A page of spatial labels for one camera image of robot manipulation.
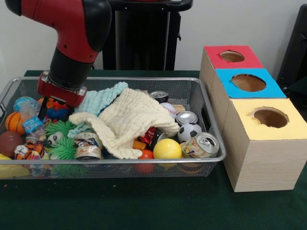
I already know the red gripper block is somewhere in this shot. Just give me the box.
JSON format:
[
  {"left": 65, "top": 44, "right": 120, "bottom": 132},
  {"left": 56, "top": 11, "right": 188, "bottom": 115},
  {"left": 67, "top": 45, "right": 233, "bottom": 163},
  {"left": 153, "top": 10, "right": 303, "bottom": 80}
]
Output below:
[{"left": 37, "top": 70, "right": 88, "bottom": 120}]

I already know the crushed clear plastic bottle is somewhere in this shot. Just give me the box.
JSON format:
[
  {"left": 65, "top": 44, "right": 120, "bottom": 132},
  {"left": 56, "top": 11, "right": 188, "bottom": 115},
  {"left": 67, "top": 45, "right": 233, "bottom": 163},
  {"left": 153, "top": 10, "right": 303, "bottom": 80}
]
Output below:
[{"left": 19, "top": 102, "right": 48, "bottom": 135}]

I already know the shallow mesh bin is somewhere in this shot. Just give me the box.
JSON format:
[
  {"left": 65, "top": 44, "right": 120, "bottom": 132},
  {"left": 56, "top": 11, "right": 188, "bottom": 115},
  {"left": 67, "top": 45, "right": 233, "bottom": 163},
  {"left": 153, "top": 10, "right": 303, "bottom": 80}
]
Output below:
[{"left": 0, "top": 76, "right": 227, "bottom": 179}]

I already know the wooden box with three holes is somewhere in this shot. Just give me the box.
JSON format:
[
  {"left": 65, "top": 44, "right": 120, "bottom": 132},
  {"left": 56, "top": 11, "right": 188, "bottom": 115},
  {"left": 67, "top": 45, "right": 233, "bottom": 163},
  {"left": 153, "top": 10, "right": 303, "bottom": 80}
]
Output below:
[{"left": 199, "top": 45, "right": 307, "bottom": 193}]

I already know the blue green globe ball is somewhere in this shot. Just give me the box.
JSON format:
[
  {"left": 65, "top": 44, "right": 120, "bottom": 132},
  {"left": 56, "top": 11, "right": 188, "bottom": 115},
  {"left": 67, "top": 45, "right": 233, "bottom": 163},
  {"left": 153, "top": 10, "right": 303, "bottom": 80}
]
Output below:
[{"left": 13, "top": 96, "right": 39, "bottom": 113}]

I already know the orange mini basketball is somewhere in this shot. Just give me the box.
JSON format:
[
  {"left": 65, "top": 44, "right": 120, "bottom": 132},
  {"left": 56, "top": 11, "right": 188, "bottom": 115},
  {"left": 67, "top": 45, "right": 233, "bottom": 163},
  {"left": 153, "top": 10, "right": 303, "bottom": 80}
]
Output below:
[{"left": 5, "top": 111, "right": 26, "bottom": 135}]

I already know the light blue knitted cloth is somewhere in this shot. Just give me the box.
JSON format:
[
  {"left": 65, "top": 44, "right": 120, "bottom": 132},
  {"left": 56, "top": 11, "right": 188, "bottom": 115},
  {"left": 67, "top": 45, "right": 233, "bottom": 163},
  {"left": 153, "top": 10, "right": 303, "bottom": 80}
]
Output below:
[{"left": 67, "top": 81, "right": 129, "bottom": 138}]

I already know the brown mini football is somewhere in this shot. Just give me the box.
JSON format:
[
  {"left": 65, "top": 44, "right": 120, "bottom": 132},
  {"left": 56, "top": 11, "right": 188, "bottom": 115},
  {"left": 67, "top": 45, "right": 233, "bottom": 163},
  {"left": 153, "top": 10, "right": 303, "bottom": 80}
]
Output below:
[{"left": 0, "top": 131, "right": 24, "bottom": 158}]

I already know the cream knitted cloth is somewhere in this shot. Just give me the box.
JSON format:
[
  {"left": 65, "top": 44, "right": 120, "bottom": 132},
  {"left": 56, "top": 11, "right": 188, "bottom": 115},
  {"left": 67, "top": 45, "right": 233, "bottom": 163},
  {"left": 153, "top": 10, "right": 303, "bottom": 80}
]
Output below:
[{"left": 68, "top": 87, "right": 180, "bottom": 160}]

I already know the small red ball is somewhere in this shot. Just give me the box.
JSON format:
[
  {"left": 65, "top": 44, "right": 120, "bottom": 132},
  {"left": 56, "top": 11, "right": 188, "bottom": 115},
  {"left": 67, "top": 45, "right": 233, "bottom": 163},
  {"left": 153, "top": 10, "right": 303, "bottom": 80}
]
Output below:
[{"left": 138, "top": 149, "right": 154, "bottom": 160}]

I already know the yellow tennis ball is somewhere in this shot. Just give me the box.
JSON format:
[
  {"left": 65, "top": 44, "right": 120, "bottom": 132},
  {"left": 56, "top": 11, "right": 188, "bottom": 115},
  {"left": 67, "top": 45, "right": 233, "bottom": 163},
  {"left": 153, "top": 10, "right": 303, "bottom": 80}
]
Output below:
[{"left": 153, "top": 138, "right": 182, "bottom": 160}]

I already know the dark green tablecloth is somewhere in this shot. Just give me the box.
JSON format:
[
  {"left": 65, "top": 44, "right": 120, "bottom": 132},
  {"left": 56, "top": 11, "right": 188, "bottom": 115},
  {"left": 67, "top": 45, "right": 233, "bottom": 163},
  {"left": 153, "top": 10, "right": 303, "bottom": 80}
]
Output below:
[
  {"left": 286, "top": 76, "right": 307, "bottom": 113},
  {"left": 0, "top": 69, "right": 307, "bottom": 230}
]

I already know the silver drink can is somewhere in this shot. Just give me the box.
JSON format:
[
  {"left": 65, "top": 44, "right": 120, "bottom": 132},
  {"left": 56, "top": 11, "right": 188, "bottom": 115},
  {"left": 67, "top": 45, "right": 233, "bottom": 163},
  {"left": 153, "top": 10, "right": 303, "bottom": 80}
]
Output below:
[{"left": 175, "top": 110, "right": 199, "bottom": 125}]

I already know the black and white soccer ball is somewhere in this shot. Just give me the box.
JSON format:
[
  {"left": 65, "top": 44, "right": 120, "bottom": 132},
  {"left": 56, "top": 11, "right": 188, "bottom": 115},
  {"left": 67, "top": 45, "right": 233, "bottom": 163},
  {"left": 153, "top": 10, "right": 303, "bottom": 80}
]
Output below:
[{"left": 177, "top": 122, "right": 202, "bottom": 143}]

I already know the printed drink can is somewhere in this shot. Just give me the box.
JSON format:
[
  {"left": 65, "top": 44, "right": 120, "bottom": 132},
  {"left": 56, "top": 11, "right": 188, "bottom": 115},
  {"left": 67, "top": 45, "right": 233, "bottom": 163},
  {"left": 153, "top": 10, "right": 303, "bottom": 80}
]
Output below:
[{"left": 181, "top": 132, "right": 220, "bottom": 159}]

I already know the black upright panel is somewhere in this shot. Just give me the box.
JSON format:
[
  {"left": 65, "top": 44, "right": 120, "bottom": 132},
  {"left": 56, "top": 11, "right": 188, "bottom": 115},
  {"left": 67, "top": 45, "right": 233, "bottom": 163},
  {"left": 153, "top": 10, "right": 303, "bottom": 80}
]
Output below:
[{"left": 275, "top": 3, "right": 307, "bottom": 91}]

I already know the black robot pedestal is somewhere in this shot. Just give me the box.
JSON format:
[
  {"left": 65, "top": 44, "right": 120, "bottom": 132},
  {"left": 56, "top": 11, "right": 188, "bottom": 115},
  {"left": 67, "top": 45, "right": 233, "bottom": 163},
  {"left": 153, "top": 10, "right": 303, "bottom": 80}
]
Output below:
[{"left": 100, "top": 0, "right": 194, "bottom": 70}]

